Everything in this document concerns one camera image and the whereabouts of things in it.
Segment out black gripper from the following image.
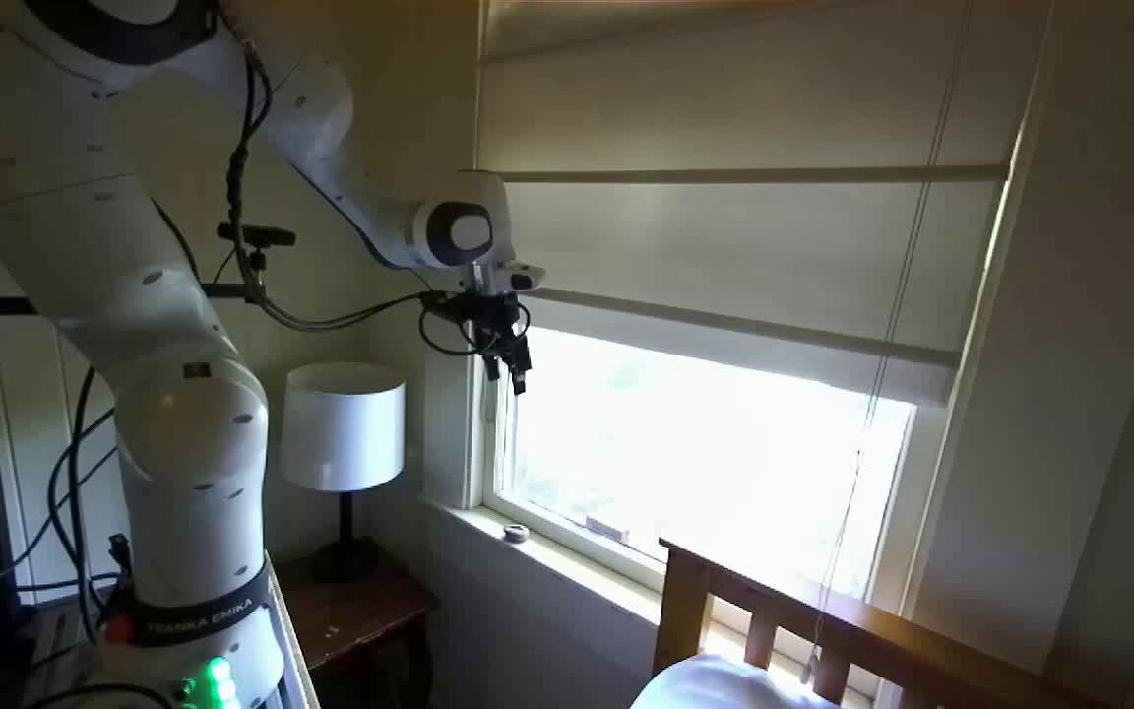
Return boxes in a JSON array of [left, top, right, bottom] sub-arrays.
[[441, 287, 536, 399]]

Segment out thin blind pull cord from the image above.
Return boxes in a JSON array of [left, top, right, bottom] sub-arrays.
[[836, 0, 973, 604]]

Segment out white shade table lamp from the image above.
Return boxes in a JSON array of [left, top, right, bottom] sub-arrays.
[[278, 361, 410, 588]]

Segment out beige roman blind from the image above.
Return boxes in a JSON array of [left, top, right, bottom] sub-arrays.
[[467, 0, 1037, 409]]

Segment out dark wooden nightstand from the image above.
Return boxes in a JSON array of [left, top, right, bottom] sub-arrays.
[[271, 545, 441, 709]]

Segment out wooden bed headboard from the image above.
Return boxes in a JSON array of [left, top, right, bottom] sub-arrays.
[[650, 530, 1101, 709]]

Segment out white pillow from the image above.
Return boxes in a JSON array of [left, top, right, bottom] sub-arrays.
[[626, 651, 847, 709]]

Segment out robot mounting cart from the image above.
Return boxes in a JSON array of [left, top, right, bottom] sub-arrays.
[[0, 576, 322, 709]]

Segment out white window frame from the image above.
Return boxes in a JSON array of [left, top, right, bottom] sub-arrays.
[[462, 291, 977, 663]]

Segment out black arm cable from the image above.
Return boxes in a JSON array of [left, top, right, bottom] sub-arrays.
[[218, 35, 519, 361]]

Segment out black camera on stand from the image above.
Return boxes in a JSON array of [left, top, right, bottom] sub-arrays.
[[214, 216, 298, 307]]

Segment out black base cables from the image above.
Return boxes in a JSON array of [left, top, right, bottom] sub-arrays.
[[41, 367, 139, 644]]

